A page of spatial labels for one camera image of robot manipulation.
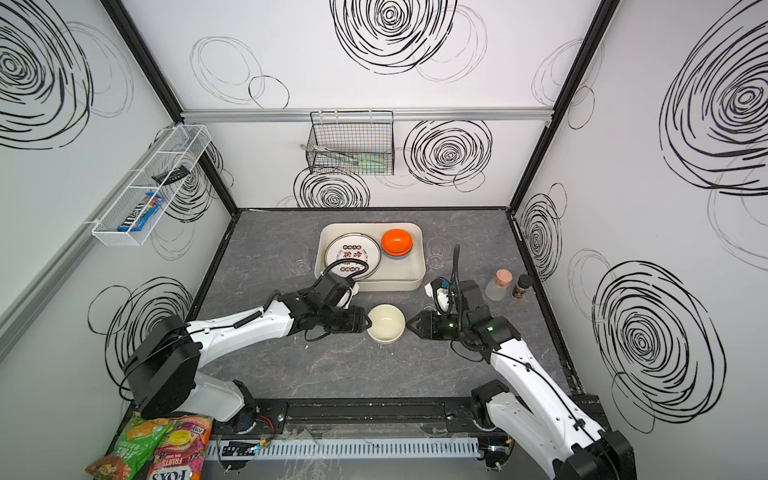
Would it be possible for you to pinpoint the cream bowl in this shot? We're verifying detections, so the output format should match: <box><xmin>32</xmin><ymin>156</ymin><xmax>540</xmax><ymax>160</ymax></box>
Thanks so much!
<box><xmin>367</xmin><ymin>304</ymin><xmax>406</xmax><ymax>344</ymax></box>

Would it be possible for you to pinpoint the orange bowl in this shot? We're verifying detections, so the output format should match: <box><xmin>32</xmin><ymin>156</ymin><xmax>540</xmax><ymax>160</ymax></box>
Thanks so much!
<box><xmin>380</xmin><ymin>229</ymin><xmax>413</xmax><ymax>258</ymax></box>

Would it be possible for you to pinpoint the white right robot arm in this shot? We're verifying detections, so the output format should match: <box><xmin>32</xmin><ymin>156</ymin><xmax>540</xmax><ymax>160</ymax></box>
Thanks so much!
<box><xmin>406</xmin><ymin>278</ymin><xmax>637</xmax><ymax>479</ymax></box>

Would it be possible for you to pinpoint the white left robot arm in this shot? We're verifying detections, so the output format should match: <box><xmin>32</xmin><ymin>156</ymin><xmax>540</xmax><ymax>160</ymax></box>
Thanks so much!
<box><xmin>122</xmin><ymin>271</ymin><xmax>372</xmax><ymax>424</ymax></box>

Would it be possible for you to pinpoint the cream plastic bin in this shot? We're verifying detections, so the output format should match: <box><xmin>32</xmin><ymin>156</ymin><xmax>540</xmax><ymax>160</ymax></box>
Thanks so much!
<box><xmin>314</xmin><ymin>223</ymin><xmax>426</xmax><ymax>292</ymax></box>

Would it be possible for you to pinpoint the pink lid glass jar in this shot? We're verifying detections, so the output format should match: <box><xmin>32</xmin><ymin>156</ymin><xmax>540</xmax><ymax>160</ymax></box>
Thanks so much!
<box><xmin>485</xmin><ymin>269</ymin><xmax>513</xmax><ymax>302</ymax></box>

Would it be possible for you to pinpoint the clear plastic cup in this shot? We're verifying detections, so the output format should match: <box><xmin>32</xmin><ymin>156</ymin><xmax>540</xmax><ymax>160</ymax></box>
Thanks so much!
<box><xmin>426</xmin><ymin>237</ymin><xmax>452</xmax><ymax>270</ymax></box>
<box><xmin>288</xmin><ymin>257</ymin><xmax>312</xmax><ymax>276</ymax></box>

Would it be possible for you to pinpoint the dark lid spice bottle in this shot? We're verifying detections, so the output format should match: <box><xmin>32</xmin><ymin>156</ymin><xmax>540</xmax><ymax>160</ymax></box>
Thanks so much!
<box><xmin>511</xmin><ymin>274</ymin><xmax>533</xmax><ymax>299</ymax></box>

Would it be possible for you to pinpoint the green item in basket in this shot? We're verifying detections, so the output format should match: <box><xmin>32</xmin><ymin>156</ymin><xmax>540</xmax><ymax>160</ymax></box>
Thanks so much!
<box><xmin>352</xmin><ymin>153</ymin><xmax>394</xmax><ymax>175</ymax></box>

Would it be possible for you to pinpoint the blue candy packet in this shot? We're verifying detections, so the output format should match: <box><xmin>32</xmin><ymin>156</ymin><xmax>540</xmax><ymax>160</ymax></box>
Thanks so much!
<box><xmin>117</xmin><ymin>193</ymin><xmax>165</xmax><ymax>233</ymax></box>

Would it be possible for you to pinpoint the pink fruit candy bag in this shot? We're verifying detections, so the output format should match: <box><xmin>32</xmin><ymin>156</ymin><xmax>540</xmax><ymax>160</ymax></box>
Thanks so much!
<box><xmin>147</xmin><ymin>415</ymin><xmax>213</xmax><ymax>480</ymax></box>

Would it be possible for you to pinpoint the green snack bag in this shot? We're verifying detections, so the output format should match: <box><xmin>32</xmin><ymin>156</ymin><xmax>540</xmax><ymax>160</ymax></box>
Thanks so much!
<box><xmin>85</xmin><ymin>413</ymin><xmax>173</xmax><ymax>480</ymax></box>

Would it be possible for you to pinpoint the white slotted cable duct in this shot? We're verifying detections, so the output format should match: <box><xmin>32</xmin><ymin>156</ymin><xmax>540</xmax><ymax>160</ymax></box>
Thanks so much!
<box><xmin>206</xmin><ymin>437</ymin><xmax>481</xmax><ymax>462</ymax></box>

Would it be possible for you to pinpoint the black wire basket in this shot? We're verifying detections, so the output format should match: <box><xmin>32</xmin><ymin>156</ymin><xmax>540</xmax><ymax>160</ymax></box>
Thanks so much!
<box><xmin>303</xmin><ymin>109</ymin><xmax>395</xmax><ymax>175</ymax></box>

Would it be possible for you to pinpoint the clear wall shelf basket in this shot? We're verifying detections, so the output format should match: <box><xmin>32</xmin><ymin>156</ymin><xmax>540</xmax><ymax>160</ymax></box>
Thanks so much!
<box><xmin>91</xmin><ymin>124</ymin><xmax>211</xmax><ymax>247</ymax></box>

